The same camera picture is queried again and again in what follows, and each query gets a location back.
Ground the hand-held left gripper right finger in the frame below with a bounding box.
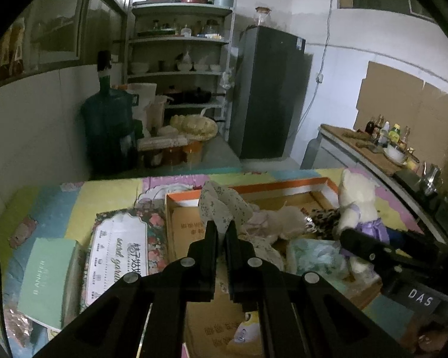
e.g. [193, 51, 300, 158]
[225, 221, 415, 358]

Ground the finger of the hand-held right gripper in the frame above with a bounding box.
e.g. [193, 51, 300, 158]
[339, 228, 404, 280]

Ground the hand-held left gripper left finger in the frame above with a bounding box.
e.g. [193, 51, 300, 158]
[41, 220, 221, 358]

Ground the orange-edged cardboard box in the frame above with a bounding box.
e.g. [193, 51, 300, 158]
[165, 177, 383, 358]

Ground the white teddy bear purple dress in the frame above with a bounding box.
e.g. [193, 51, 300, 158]
[336, 169, 391, 274]

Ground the small-flower print cloth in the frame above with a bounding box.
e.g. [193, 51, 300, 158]
[198, 181, 255, 236]

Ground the green floral tissue packet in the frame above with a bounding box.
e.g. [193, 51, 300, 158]
[286, 239, 350, 281]

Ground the white patterned cloth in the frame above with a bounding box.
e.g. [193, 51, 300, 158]
[243, 227, 285, 270]

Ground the leopard print cloth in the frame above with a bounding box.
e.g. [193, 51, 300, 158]
[304, 209, 341, 240]

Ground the beige fluffy cloth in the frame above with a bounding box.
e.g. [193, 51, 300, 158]
[246, 201, 307, 240]

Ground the yellow white packet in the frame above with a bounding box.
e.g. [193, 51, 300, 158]
[231, 311, 264, 344]

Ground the metal kettle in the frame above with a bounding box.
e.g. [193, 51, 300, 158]
[420, 162, 443, 197]

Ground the large floral tissue pack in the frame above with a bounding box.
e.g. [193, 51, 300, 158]
[80, 209, 169, 314]

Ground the white bowl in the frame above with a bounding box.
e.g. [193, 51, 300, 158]
[383, 145, 408, 165]

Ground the kitchen counter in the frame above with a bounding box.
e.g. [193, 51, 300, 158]
[317, 124, 448, 244]

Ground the orange bucket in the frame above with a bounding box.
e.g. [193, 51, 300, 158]
[183, 141, 207, 163]

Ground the grey gas cylinder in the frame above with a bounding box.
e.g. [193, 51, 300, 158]
[300, 138, 322, 171]

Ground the row of condiment bottles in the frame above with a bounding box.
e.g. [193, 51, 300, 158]
[365, 115, 412, 147]

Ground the basket of yellow goods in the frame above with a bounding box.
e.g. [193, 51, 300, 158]
[171, 115, 219, 143]

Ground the light green booklet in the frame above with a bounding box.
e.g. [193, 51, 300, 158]
[18, 238, 83, 331]

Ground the large dark water jug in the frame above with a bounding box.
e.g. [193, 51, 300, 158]
[80, 50, 139, 177]

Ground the white sack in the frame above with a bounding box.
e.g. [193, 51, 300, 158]
[128, 83, 158, 128]

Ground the dark grey refrigerator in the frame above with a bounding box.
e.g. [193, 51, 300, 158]
[229, 25, 315, 161]

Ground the white metal shelf rack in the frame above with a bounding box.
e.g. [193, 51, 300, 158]
[125, 2, 237, 147]

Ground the glass jar with lid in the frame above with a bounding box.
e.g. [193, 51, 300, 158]
[256, 7, 273, 27]

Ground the framed glass window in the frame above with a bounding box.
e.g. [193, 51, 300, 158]
[0, 0, 136, 95]

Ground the cardboard sheet on wall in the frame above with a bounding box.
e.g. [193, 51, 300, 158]
[355, 61, 448, 165]

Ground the white wall cable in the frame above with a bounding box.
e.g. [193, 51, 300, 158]
[320, 0, 340, 76]

